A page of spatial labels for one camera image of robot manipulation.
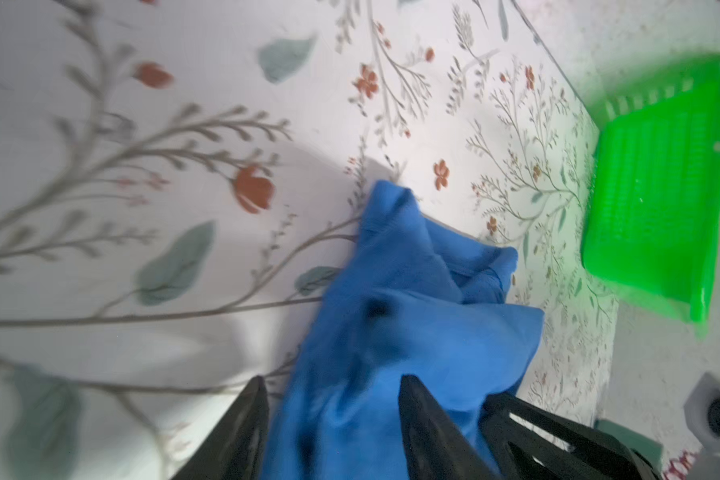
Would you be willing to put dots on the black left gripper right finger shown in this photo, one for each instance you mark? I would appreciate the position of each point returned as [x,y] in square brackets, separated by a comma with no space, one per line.
[434,447]

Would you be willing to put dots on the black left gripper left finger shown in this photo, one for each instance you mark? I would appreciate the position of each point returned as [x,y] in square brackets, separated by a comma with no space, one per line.
[234,448]

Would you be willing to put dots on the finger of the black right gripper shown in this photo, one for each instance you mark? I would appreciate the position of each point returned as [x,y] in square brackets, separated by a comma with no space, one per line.
[530,443]

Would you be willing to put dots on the blue tank top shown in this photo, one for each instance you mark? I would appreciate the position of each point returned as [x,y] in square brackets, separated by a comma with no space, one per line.
[415,299]

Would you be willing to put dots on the grey blue cup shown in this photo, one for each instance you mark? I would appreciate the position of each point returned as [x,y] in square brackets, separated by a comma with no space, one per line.
[651,450]

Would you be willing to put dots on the green plastic basket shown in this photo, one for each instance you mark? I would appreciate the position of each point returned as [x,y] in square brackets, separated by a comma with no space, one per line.
[653,217]

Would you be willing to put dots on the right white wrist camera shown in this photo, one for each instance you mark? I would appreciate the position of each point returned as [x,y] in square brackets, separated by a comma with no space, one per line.
[702,415]

